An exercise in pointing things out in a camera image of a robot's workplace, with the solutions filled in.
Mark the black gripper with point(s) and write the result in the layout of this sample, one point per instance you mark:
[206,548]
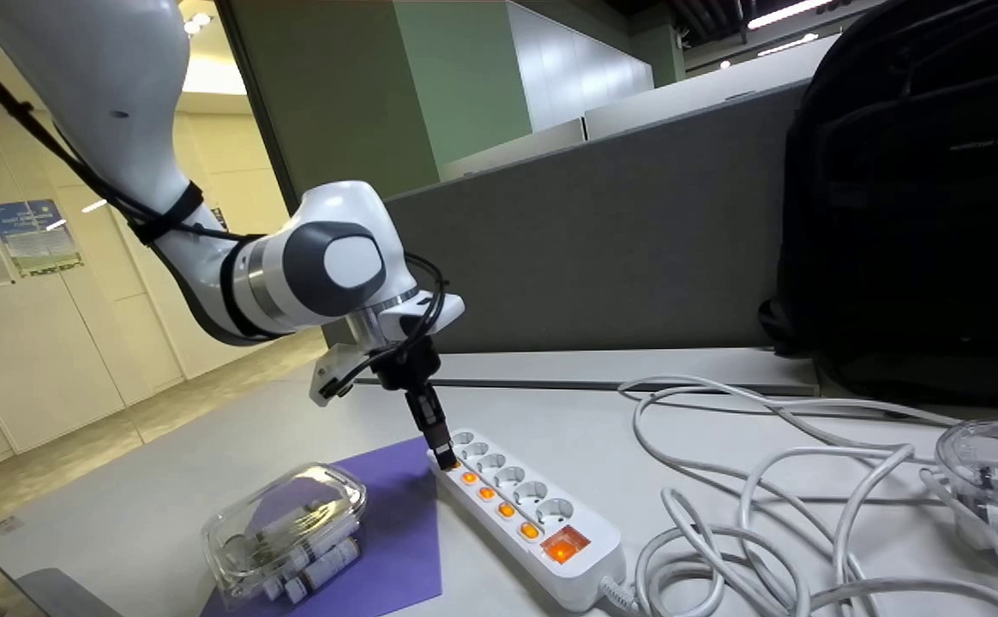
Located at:
[407,363]

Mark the white six-socket power strip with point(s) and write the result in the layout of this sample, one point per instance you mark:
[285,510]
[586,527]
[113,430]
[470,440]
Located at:
[525,514]

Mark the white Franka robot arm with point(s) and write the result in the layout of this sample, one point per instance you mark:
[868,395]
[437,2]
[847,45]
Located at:
[315,267]

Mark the purple paper sheet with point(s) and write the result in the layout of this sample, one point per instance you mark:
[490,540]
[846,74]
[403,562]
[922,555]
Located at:
[399,518]

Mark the clear plastic container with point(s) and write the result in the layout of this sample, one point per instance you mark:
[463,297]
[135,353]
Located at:
[294,531]

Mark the grey partition panel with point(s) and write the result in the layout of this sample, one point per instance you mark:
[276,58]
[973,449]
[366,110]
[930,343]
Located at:
[587,253]

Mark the green pillar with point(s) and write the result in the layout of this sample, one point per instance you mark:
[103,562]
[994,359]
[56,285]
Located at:
[348,71]

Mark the black backpack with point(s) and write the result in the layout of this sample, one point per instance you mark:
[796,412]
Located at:
[922,193]

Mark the fluorescent ceiling lamp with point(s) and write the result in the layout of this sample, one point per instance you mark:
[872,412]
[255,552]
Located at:
[791,10]

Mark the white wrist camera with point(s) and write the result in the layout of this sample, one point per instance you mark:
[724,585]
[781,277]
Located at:
[333,377]

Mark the blue and white wall poster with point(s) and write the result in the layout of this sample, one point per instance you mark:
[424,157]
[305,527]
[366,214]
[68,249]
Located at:
[35,233]

